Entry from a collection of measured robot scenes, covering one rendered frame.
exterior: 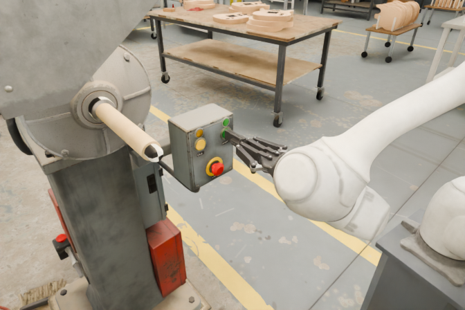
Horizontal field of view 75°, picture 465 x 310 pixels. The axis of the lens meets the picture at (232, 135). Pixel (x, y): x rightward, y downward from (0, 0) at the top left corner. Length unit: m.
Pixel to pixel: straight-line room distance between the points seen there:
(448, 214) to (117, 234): 0.96
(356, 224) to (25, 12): 0.56
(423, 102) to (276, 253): 1.49
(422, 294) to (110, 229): 0.97
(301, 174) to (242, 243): 1.53
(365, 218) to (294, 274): 1.28
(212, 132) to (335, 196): 0.44
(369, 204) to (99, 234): 0.76
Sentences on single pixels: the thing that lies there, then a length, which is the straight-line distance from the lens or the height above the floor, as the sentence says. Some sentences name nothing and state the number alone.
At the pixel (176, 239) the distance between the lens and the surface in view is 1.21.
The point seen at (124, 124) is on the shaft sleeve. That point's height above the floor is 1.27.
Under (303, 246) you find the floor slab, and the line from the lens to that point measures 1.98.
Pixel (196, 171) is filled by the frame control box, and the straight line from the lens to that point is 0.85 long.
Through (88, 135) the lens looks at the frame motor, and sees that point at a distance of 0.67.
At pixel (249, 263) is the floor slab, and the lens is 1.87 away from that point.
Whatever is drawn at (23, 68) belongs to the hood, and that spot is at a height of 1.43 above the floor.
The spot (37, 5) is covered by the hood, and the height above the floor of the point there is 1.47.
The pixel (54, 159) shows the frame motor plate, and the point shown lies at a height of 1.12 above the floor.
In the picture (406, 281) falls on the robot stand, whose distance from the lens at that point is 1.19.
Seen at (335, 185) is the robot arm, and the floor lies 1.22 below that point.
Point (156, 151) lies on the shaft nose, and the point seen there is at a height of 1.26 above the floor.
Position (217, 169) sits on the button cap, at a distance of 0.86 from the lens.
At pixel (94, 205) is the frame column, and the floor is 0.89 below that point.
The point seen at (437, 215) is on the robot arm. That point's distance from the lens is 1.06.
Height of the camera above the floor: 1.51
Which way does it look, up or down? 31 degrees down
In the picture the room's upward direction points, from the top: straight up
